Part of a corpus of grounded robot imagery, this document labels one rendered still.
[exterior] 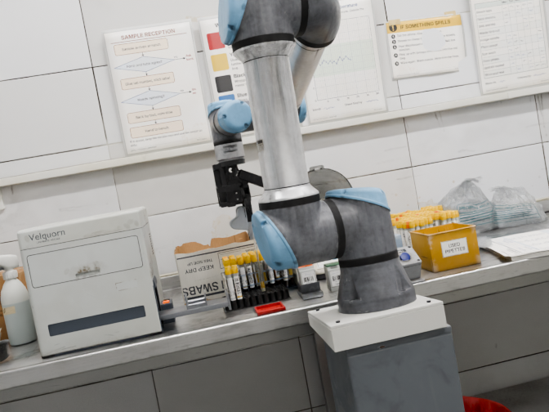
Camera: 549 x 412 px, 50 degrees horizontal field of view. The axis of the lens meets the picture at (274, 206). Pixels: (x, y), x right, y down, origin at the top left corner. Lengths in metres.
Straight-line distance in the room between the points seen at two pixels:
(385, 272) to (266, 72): 0.42
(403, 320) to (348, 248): 0.16
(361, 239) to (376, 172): 1.07
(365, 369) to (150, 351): 0.54
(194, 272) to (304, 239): 0.71
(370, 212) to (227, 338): 0.50
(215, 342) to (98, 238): 0.36
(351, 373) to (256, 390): 1.12
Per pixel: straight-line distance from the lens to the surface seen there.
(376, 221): 1.12
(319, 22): 1.14
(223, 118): 1.40
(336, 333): 1.05
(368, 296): 1.11
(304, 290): 1.51
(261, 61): 1.08
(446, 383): 1.16
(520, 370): 2.50
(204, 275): 1.72
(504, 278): 1.60
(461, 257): 1.61
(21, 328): 1.72
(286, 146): 1.07
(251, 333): 1.42
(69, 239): 1.44
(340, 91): 2.14
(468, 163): 2.30
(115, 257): 1.43
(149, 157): 2.02
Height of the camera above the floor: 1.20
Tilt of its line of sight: 3 degrees down
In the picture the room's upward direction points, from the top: 10 degrees counter-clockwise
